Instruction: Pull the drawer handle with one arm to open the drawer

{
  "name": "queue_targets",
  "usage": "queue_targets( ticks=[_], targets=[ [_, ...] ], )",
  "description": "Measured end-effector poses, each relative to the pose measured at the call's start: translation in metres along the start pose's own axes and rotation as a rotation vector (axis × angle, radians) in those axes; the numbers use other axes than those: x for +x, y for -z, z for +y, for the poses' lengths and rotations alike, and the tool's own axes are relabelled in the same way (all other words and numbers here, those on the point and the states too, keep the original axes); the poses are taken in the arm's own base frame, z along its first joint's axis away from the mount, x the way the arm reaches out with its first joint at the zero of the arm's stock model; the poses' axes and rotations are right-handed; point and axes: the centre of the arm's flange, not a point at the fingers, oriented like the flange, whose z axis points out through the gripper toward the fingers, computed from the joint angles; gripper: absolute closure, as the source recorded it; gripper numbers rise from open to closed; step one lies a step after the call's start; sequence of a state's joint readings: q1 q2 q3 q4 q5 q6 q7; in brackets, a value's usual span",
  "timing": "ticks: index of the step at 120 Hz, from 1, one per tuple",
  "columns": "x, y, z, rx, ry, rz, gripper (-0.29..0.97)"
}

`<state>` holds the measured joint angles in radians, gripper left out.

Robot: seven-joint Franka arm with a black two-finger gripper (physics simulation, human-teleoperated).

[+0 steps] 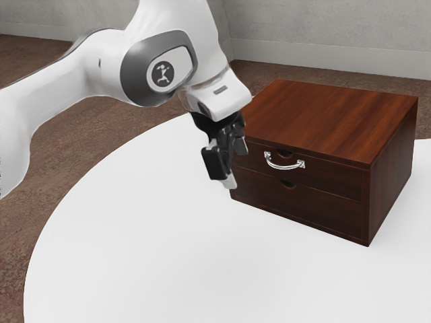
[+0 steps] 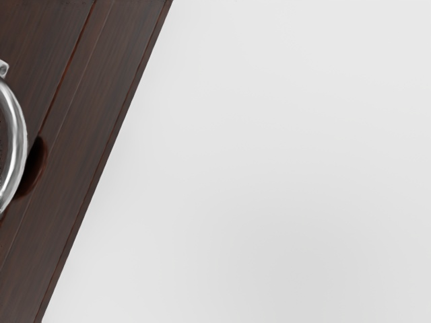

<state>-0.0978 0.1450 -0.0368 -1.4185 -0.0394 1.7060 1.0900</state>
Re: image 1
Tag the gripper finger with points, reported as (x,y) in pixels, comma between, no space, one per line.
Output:
(239,143)
(215,161)

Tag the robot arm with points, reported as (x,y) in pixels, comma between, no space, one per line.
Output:
(101,67)

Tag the dark wooden drawer cabinet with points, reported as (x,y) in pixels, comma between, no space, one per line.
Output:
(323,151)

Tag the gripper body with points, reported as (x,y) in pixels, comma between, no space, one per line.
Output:
(206,126)

